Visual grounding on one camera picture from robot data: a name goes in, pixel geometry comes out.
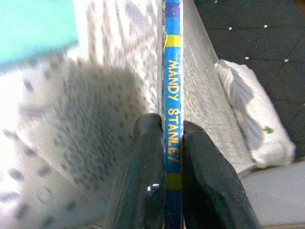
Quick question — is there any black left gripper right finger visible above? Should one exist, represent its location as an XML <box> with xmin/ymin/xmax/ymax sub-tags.
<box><xmin>182</xmin><ymin>120</ymin><xmax>263</xmax><ymax>229</ymax></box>

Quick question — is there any blue and yellow children's book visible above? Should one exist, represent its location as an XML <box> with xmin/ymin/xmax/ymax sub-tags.
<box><xmin>157</xmin><ymin>0</ymin><xmax>184</xmax><ymax>229</ymax></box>

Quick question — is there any black tufted headboard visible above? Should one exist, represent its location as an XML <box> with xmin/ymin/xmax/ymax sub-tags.
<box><xmin>194</xmin><ymin>0</ymin><xmax>305</xmax><ymax>156</ymax></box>

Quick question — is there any teal blanket with colourful patches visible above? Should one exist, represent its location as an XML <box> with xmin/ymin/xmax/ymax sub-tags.
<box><xmin>0</xmin><ymin>0</ymin><xmax>79</xmax><ymax>70</ymax></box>

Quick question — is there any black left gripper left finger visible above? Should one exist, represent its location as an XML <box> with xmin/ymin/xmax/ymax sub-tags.
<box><xmin>103</xmin><ymin>113</ymin><xmax>166</xmax><ymax>229</ymax></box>

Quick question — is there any grey quilted mattress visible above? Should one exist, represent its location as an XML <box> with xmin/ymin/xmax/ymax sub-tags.
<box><xmin>0</xmin><ymin>0</ymin><xmax>255</xmax><ymax>229</ymax></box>

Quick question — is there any white pillow with tree print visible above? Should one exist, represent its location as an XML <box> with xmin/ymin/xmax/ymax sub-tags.
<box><xmin>214</xmin><ymin>59</ymin><xmax>297</xmax><ymax>169</ymax></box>

